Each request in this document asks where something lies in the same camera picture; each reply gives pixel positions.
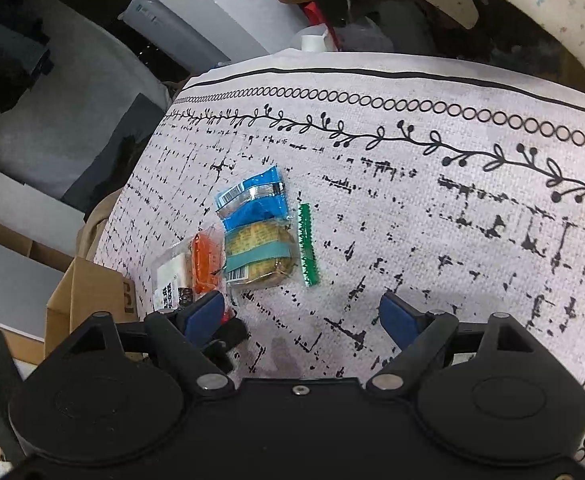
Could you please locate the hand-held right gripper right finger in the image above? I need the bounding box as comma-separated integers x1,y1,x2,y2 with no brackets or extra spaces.
366,291,538,393

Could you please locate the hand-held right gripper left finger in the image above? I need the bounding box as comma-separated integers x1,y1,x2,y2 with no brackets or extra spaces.
70,290,236,397

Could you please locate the black red snack packet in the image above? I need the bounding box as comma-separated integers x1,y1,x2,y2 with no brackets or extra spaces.
212,310,248,361

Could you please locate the white snack packet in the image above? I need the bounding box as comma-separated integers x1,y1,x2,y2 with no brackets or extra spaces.
151,252,196,313

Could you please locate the orange snack packet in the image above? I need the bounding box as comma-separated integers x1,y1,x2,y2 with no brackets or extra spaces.
191,227,226,296

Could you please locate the yellow teal-banded snack packet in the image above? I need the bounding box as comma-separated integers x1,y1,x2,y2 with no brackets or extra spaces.
222,220,298,291

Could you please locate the green strip snack packet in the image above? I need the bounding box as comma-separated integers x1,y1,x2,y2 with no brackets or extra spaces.
297,201,320,288

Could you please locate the brown cardboard box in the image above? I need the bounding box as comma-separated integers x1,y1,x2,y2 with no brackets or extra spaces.
45,256,143,356

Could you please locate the blue snack packet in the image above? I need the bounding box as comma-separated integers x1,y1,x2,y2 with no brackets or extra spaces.
215,166,290,233

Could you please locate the white black-patterned tablecloth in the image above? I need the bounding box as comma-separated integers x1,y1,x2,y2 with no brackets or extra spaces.
92,52,585,478

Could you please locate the beige blanket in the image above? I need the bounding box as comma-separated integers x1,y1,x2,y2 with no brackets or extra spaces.
75,192,123,266

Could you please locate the flat cardboard sheet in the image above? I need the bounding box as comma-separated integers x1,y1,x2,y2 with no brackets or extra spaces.
0,207,76,273

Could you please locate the dark grey board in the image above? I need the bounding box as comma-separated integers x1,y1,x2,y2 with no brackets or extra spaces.
65,92,166,206

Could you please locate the white flat board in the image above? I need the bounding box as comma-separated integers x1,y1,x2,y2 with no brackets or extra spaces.
0,157,87,243

